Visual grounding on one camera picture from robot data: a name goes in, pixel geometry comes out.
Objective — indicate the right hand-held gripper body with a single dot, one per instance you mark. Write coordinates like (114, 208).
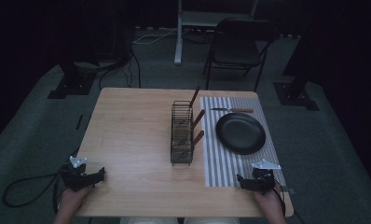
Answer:
(263, 179)

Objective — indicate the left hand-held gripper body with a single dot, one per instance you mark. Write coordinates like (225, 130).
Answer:
(76, 177)

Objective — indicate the person's left hand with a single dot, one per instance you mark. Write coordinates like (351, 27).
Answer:
(73, 197)

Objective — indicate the person's right hand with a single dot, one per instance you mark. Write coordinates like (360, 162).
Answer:
(269, 202)

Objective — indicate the grey striped placemat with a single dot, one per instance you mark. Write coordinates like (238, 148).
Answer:
(216, 168)

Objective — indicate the black round plate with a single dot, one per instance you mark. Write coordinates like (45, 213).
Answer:
(240, 133)

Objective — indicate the person's legs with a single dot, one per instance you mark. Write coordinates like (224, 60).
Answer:
(180, 221)

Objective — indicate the black stand base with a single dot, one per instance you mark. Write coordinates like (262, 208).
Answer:
(71, 85)
(294, 96)

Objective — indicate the black folding chair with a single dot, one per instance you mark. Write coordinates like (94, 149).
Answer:
(236, 46)

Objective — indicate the white metal desk frame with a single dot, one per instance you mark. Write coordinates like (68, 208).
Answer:
(202, 18)

